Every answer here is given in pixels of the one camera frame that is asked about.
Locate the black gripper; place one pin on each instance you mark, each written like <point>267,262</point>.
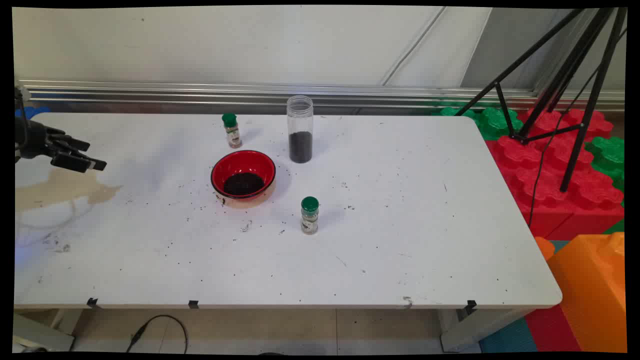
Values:
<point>32,140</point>

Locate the clear jar with dark granules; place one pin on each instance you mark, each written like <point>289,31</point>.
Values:
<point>300,145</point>

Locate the blue foam piece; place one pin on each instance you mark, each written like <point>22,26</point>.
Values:
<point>32,111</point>

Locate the green-lidded spice jar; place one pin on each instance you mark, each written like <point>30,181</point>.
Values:
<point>232,134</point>
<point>309,217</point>

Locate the red bowl with black rim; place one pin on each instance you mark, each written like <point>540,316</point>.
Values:
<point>242,162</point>

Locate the dark granules in bowl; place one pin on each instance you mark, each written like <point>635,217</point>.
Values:
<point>243,184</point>

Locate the white table leg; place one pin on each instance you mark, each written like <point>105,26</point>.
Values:
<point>480,327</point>
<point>40,335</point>

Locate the red green foam mat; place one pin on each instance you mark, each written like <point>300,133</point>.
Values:
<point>492,122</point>

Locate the teal floor mat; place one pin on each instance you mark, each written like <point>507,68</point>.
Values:
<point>507,337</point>

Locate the red foam building blocks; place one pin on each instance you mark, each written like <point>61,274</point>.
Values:
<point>545,200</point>

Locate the small orange foam block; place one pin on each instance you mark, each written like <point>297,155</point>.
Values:
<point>545,247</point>

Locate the red floor mat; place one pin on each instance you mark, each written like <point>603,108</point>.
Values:
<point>550,330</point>

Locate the black tripod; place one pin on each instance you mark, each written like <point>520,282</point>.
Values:
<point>590,100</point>

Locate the large orange foam block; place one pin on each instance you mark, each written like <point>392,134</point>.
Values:
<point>590,295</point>

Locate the green foam building block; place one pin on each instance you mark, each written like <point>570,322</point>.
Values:
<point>610,155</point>

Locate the aluminium rail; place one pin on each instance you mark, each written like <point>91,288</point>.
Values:
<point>150,92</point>

